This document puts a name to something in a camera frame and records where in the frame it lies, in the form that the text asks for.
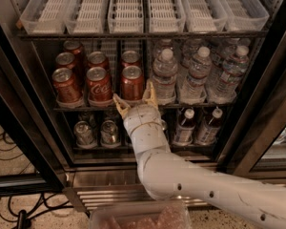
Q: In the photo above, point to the water bottle front right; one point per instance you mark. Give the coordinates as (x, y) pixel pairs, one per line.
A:
(233, 69)

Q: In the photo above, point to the water bottle back left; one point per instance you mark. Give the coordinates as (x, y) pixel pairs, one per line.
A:
(165, 48)

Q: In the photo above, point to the clear plastic container on floor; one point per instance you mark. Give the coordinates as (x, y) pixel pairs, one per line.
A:
(171, 214)

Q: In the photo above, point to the clear bin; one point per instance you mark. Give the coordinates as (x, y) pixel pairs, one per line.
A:
(86, 16)
(125, 16)
(166, 16)
(44, 16)
(244, 15)
(204, 15)

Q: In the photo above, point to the red can front left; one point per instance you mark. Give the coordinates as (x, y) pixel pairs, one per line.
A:
(65, 83)

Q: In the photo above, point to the clear bin far left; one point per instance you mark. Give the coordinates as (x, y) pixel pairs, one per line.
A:
(44, 16)

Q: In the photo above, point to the red Coca-Cola can front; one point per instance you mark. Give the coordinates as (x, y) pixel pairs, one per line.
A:
(99, 84)

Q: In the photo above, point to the open left fridge door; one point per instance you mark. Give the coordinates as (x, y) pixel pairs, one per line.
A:
(20, 125)

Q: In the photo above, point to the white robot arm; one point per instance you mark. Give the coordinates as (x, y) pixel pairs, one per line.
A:
(166, 175)

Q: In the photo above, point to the water bottle front left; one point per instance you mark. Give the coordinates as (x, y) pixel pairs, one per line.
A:
(164, 75)

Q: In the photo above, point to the dark drink bottle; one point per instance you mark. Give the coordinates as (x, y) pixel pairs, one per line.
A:
(209, 127)
(184, 127)

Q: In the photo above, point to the dark drink bottle left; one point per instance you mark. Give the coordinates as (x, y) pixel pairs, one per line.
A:
(184, 127)

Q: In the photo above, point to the stainless steel glass-door fridge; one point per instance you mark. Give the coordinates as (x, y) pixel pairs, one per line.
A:
(246, 145)

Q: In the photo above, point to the silver can bottom left back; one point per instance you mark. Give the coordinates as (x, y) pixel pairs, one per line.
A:
(88, 117)

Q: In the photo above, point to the water bottle back right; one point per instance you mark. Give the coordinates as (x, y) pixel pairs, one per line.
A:
(226, 47)

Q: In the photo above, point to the silver can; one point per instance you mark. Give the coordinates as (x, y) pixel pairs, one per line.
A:
(88, 117)
(112, 115)
(109, 133)
(83, 133)

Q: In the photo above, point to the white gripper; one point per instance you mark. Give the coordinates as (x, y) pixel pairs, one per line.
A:
(141, 117)

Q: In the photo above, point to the water bottle back middle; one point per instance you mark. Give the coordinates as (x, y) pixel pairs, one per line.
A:
(188, 48)

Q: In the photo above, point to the red can left back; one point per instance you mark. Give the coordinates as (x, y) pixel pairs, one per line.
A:
(77, 49)

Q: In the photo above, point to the red can left middle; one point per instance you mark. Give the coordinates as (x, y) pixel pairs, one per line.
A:
(66, 60)

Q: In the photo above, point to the clear bin far right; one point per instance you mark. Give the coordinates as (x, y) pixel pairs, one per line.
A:
(244, 15)

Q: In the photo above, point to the dark drink bottle right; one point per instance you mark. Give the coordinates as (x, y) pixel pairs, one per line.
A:
(209, 127)

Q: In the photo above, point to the water bottle front middle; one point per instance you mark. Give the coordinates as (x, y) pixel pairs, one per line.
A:
(196, 77)

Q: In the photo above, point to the red can column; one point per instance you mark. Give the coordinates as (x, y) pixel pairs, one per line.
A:
(98, 59)
(130, 58)
(132, 83)

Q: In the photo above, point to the water bottle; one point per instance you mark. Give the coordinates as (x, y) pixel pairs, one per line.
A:
(164, 75)
(196, 77)
(188, 48)
(233, 69)
(226, 47)
(165, 48)

